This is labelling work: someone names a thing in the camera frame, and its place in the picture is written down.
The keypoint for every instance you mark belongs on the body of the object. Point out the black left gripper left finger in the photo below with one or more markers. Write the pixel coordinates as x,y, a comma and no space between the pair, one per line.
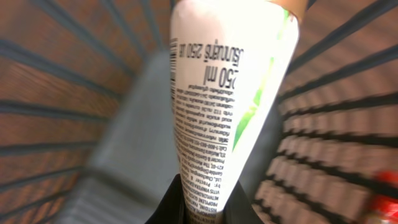
171,209

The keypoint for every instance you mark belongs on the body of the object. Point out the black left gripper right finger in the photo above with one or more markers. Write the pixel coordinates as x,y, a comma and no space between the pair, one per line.
238,209

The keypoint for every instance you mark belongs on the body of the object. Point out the dark grey plastic basket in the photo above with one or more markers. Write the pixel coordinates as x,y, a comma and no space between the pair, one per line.
87,127

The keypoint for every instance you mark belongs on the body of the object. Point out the orange noodle packet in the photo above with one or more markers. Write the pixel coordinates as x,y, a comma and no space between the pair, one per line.
383,207

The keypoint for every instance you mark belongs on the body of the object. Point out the white tube with gold cap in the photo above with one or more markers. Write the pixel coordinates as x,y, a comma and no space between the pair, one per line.
227,61

